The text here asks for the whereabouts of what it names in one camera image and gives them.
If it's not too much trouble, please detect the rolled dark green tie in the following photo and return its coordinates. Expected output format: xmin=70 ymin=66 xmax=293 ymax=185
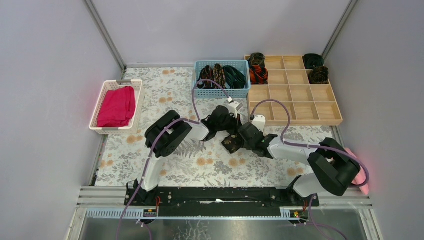
xmin=302 ymin=53 xmax=324 ymax=69

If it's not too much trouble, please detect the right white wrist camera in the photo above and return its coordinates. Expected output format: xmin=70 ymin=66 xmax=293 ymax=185
xmin=250 ymin=114 xmax=267 ymax=132

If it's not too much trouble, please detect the white plastic basket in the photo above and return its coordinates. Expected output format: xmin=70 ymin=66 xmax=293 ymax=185
xmin=89 ymin=79 xmax=145 ymax=135

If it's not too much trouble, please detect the floral table mat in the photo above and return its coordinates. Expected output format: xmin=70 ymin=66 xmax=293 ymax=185
xmin=95 ymin=67 xmax=347 ymax=188

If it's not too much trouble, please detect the brown striped tie in basket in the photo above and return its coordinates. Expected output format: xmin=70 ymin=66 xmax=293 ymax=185
xmin=197 ymin=65 xmax=214 ymax=90

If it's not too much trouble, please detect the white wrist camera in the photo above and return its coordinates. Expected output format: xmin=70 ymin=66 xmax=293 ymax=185
xmin=227 ymin=97 xmax=243 ymax=118
xmin=250 ymin=114 xmax=267 ymax=132

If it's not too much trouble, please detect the pink cloth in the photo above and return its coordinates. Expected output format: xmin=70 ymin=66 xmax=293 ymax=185
xmin=344 ymin=147 xmax=370 ymax=195

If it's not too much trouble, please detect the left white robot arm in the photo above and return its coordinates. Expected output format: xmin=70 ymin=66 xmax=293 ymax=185
xmin=135 ymin=105 xmax=241 ymax=206

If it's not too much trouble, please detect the red folded cloth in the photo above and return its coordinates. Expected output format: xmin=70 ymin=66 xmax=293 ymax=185
xmin=97 ymin=86 xmax=136 ymax=128

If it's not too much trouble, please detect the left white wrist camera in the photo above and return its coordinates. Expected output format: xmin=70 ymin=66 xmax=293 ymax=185
xmin=227 ymin=97 xmax=243 ymax=118

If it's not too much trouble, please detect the rolled dark striped tie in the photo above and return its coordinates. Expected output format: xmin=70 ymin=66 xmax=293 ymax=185
xmin=247 ymin=52 xmax=266 ymax=67

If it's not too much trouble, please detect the grey slotted cable duct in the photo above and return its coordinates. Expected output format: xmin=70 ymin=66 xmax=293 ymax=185
xmin=86 ymin=208 xmax=304 ymax=221

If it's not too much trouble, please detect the brown patterned tie in basket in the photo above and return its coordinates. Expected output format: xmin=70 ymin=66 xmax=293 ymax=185
xmin=212 ymin=63 xmax=226 ymax=89

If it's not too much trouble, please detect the blue plastic basket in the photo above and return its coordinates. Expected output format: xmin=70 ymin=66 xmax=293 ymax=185
xmin=192 ymin=60 xmax=251 ymax=99

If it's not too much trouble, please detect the rolled olive patterned tie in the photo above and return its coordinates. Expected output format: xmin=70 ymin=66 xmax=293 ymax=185
xmin=308 ymin=66 xmax=329 ymax=85

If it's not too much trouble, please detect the rolled orange black tie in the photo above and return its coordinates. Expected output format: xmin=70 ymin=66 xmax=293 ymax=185
xmin=249 ymin=65 xmax=269 ymax=85

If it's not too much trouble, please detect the dark green tie in basket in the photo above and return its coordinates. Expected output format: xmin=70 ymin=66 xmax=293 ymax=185
xmin=223 ymin=65 xmax=246 ymax=89

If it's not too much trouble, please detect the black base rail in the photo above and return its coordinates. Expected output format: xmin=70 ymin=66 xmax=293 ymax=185
xmin=124 ymin=186 xmax=320 ymax=217

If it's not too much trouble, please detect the dark floral necktie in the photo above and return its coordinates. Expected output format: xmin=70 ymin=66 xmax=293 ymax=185
xmin=221 ymin=133 xmax=245 ymax=154

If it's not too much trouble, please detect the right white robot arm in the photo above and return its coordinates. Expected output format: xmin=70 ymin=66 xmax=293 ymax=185
xmin=238 ymin=123 xmax=361 ymax=206

